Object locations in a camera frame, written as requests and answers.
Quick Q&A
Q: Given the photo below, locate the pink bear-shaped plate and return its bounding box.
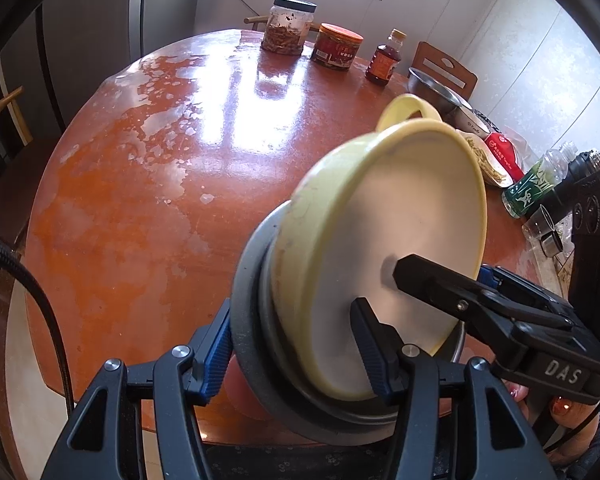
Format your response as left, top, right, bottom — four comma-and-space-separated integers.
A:
223, 354, 273, 422

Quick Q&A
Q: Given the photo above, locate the large steel bowl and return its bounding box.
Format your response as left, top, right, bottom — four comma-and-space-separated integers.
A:
229, 199, 466, 448

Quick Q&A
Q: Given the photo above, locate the small steel bowl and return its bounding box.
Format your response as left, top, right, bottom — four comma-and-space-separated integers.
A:
256, 244, 401, 424

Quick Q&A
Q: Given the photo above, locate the yellow bowl with handle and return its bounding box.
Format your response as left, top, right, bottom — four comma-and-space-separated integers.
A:
270, 94, 488, 401

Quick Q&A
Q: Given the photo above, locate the person's right hand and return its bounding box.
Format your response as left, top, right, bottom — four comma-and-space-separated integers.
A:
504, 382, 600, 466

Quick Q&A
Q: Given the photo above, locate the clear plastic cup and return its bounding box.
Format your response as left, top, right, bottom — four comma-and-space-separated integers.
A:
522, 205, 559, 252

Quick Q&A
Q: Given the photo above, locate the small steel cup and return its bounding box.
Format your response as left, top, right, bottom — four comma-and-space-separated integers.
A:
540, 230, 564, 258

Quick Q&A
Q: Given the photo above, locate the green drink bottle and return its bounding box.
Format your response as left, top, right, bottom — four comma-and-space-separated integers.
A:
502, 143, 577, 219

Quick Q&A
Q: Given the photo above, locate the white dish of beans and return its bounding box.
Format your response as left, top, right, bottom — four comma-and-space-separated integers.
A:
458, 130, 514, 188

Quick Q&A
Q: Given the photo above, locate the red tissue pack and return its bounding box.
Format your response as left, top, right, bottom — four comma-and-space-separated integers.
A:
486, 132, 524, 182

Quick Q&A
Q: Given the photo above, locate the black thermos flask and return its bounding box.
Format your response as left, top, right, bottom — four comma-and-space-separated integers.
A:
555, 150, 600, 195

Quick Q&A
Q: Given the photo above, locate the white ceramic bowl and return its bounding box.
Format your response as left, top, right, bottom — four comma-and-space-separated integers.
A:
443, 106, 491, 139

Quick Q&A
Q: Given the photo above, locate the steel bowl at back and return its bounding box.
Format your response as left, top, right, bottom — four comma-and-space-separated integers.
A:
407, 67, 472, 117

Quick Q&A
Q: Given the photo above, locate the wooden chair back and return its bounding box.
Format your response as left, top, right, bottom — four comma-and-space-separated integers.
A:
412, 41, 478, 101

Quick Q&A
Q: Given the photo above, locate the brown sauce bottle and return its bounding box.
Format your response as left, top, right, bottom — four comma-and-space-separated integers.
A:
365, 28, 406, 87

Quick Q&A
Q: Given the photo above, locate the red jar orange lid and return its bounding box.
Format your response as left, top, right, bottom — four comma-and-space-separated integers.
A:
311, 23, 364, 70

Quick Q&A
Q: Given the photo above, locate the clear jar black lid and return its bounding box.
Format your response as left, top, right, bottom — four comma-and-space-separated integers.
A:
261, 0, 316, 56

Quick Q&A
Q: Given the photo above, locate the yellow wooden chair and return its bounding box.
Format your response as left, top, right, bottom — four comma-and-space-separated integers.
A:
0, 84, 34, 149

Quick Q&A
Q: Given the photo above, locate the grey refrigerator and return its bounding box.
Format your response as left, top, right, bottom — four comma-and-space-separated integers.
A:
1, 0, 197, 136

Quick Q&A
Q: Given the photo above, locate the black cable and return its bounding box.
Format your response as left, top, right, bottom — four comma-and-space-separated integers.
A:
0, 231, 77, 416

